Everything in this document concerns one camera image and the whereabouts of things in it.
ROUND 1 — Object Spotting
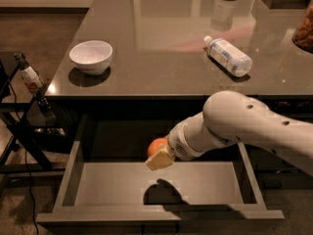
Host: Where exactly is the jar of brown snacks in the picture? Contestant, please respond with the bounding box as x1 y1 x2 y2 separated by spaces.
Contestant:
292 0 313 53

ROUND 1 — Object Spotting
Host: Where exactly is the clear plastic water bottle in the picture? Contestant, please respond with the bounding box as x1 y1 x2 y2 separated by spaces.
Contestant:
203 36 252 77

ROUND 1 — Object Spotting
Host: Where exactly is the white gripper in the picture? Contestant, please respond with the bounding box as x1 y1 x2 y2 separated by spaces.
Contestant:
146 121 201 170

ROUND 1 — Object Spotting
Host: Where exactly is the orange fruit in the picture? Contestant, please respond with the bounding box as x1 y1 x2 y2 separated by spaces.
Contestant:
148 138 168 157

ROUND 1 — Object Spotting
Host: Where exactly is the black cable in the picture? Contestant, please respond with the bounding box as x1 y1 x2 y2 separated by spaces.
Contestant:
8 81 40 235

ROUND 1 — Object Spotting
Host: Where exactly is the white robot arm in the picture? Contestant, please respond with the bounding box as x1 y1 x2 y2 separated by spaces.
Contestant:
146 91 313 175

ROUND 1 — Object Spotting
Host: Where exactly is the white bowl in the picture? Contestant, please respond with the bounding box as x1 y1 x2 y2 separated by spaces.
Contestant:
69 40 112 75

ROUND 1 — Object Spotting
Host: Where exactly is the black side stand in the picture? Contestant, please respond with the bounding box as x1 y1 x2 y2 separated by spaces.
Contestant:
0 52 71 174

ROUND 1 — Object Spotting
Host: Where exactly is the bottle with white orange label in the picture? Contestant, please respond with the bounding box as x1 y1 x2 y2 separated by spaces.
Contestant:
14 52 55 119

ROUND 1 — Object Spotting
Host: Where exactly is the black drawer handle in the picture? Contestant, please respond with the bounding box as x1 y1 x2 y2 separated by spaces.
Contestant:
140 223 180 235

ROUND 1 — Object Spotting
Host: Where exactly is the open grey top drawer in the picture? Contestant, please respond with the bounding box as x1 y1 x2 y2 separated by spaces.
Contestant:
37 116 284 234

